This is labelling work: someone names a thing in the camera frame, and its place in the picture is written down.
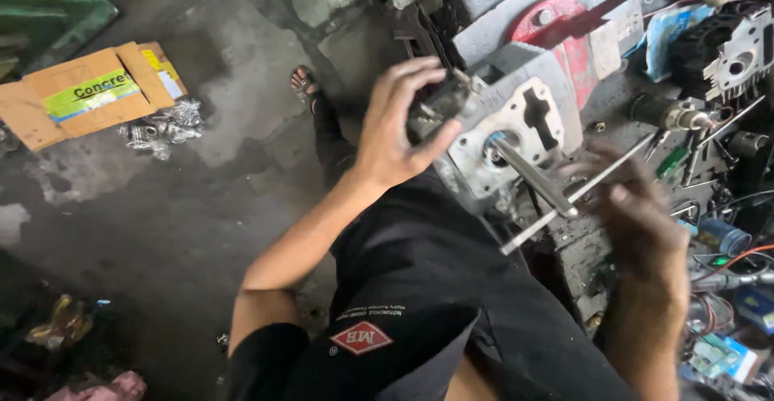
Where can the person's left hand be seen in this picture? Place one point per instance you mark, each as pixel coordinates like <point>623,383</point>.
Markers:
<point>381,141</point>

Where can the person's right hand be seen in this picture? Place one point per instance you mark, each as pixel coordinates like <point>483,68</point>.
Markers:
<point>641,219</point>

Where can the person's right fingers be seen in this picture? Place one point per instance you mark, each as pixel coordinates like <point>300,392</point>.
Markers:
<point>604,177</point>

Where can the grey metal engine cylinder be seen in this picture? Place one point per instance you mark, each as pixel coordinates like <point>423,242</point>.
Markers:
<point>514,123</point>

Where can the cluttered grey metal workbench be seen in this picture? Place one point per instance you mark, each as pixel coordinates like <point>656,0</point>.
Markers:
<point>611,105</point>

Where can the dark metal cylindrical part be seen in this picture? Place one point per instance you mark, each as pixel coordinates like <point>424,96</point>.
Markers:
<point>668,112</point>

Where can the blue round can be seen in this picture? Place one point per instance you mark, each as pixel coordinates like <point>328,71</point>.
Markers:
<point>725,236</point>

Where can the small black cylinder part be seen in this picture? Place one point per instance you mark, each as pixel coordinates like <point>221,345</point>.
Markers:
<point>748,144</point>

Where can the blue plastic bag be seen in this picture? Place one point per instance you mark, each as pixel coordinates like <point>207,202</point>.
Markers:
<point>665,41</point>

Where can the red metal plate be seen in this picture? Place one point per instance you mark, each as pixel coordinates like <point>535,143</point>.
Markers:
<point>559,26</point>

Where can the grey metal hand tool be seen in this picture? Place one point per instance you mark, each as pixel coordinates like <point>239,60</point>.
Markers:
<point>735,280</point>

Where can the grey finned cylinder head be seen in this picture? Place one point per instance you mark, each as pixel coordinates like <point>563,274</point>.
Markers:
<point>735,50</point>

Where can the blue box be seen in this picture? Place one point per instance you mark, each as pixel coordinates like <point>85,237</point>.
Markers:
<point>759,310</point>

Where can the person's black work shirt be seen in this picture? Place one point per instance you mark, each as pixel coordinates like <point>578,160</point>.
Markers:
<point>435,292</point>

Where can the blue and white carton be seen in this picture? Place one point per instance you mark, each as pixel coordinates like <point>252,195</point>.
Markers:
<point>722,358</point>

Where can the person's black trouser leg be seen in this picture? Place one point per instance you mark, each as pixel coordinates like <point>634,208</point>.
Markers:
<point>332,141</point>

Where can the person's foot in sandal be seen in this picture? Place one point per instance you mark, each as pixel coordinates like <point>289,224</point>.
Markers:
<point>304,83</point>

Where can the crumpled clear plastic wrapper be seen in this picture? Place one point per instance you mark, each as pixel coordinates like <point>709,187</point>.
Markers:
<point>163,129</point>

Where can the flattened brown cardboard box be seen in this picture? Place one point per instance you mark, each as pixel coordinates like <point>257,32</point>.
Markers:
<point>90,96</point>

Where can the pink cloth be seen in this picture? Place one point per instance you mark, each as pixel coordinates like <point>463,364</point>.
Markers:
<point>103,389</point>

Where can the yellow crumpled wrapper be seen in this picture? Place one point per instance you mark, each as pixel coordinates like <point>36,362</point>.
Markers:
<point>60,325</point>

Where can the green metal cabinet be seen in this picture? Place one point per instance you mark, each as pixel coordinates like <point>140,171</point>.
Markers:
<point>42,8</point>

